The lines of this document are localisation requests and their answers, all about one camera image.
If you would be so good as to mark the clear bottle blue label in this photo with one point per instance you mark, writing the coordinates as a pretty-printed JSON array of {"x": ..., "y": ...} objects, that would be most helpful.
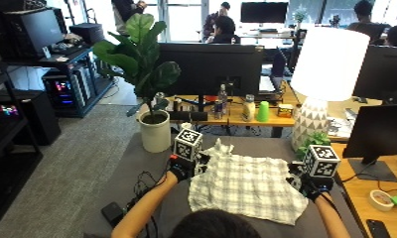
[{"x": 221, "y": 99}]

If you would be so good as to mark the black screen on cart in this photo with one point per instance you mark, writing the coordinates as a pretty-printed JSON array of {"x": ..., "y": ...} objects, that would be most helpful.
[{"x": 34, "y": 31}]

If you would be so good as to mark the white tape roll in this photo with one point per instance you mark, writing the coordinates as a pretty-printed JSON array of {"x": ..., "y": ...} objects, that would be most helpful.
[{"x": 380, "y": 200}]

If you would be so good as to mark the white plaid cloth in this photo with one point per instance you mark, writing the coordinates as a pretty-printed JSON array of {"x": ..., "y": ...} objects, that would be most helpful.
[{"x": 247, "y": 185}]

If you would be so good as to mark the wooden side desk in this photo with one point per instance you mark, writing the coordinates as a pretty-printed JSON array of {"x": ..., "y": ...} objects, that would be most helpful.
[{"x": 374, "y": 224}]

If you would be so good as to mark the leafy plant in white pot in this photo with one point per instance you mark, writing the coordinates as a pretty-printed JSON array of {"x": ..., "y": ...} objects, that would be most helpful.
[{"x": 155, "y": 132}]

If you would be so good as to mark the white table lamp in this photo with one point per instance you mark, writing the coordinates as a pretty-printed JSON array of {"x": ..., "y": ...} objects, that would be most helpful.
[{"x": 328, "y": 66}]

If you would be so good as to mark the black case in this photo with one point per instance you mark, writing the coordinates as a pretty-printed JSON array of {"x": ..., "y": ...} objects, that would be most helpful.
[{"x": 87, "y": 33}]

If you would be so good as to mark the long wooden desk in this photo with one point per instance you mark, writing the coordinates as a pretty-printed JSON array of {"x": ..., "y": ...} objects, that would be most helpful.
[{"x": 237, "y": 119}]

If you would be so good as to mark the black monitor with flat foot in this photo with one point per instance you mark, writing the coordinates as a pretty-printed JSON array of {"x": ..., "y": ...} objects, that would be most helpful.
[{"x": 381, "y": 132}]

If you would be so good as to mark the black cabinet box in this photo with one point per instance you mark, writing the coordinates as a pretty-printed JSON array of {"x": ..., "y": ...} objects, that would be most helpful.
[{"x": 42, "y": 115}]

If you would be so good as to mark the person's left hand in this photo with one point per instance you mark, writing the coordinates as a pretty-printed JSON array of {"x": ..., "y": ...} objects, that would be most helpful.
[{"x": 183, "y": 170}]

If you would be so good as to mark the distant black monitor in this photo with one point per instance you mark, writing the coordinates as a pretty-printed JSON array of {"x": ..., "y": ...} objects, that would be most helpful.
[{"x": 264, "y": 11}]

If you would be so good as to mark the black shelf rack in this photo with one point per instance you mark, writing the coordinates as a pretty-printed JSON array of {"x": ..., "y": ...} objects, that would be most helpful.
[{"x": 4, "y": 165}]

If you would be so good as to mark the person's right hand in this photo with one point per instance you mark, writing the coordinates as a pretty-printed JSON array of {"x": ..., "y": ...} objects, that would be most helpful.
[{"x": 313, "y": 188}]

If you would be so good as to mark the yellow box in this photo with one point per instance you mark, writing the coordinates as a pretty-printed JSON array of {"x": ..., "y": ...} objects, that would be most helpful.
[{"x": 285, "y": 110}]

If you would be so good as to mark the black power box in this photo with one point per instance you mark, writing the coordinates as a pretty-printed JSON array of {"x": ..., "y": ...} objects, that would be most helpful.
[{"x": 112, "y": 213}]

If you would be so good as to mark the computer tower coloured lights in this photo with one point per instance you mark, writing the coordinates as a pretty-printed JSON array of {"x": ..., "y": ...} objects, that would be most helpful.
[{"x": 62, "y": 89}]

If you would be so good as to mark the small metal jar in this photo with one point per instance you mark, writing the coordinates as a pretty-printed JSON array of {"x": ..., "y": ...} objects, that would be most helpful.
[{"x": 159, "y": 99}]

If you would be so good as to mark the black phone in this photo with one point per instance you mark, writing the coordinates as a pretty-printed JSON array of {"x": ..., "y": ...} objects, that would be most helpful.
[{"x": 378, "y": 228}]

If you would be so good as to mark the green plastic cup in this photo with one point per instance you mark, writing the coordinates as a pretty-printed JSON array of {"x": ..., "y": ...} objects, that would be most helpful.
[{"x": 262, "y": 112}]

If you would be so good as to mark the white marker cube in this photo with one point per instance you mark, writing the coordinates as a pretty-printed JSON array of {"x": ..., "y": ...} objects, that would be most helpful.
[
  {"x": 321, "y": 161},
  {"x": 188, "y": 144}
]

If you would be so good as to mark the pale bottle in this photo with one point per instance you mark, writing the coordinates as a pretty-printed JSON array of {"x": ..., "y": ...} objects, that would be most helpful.
[{"x": 248, "y": 110}]

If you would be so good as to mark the black equipment cart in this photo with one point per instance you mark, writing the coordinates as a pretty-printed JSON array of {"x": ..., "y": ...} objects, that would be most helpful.
[{"x": 79, "y": 62}]

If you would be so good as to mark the small green plant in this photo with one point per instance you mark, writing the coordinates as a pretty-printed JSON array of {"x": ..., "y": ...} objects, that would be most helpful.
[{"x": 314, "y": 139}]

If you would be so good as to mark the black monitor on stand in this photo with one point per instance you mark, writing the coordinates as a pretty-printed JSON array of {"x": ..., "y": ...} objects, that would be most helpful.
[{"x": 209, "y": 69}]

